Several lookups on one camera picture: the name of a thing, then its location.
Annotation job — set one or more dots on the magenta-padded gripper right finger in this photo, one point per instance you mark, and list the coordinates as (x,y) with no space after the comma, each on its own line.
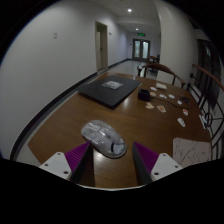
(165,165)

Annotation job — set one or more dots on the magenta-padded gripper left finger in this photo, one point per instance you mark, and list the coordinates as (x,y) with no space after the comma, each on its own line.
(55,163)

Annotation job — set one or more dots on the transparent computer mouse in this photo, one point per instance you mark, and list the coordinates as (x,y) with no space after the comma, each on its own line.
(103,137)

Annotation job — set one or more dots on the white marble-print mouse pad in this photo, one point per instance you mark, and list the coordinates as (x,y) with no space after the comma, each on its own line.
(191,151)

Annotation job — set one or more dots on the small printed card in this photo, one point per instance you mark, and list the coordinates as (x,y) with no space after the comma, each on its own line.
(171,96)
(161,108)
(179,102)
(149,105)
(181,121)
(152,94)
(153,88)
(185,112)
(162,96)

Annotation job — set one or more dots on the white notebook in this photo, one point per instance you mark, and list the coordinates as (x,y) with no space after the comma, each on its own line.
(202,120)

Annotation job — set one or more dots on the small black box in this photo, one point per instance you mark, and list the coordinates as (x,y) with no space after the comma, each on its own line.
(143,95)

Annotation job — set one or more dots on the small white packet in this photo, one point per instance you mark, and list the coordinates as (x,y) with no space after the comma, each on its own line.
(161,85)

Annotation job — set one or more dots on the closed black laptop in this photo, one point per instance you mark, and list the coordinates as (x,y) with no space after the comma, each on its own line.
(106,88)

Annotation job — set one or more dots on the wooden armchair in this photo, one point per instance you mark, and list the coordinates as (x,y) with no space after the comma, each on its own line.
(160,67)

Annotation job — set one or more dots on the black railing with wooden handrail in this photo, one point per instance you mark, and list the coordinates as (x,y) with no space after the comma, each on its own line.
(210,75)

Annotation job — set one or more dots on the dark window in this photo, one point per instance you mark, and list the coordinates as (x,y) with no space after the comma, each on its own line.
(204,66)

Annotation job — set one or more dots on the glass double door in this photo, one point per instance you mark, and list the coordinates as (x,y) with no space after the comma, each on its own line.
(141,50)

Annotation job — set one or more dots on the open side door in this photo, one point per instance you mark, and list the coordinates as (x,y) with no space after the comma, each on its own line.
(102,46)

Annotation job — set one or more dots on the green exit sign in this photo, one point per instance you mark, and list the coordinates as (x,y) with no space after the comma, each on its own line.
(141,34)

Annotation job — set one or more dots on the ceiling lights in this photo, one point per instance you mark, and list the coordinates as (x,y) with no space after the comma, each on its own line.
(129,10)

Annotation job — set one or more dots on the white wall switch plate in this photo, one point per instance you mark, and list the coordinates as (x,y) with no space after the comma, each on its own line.
(55,35)

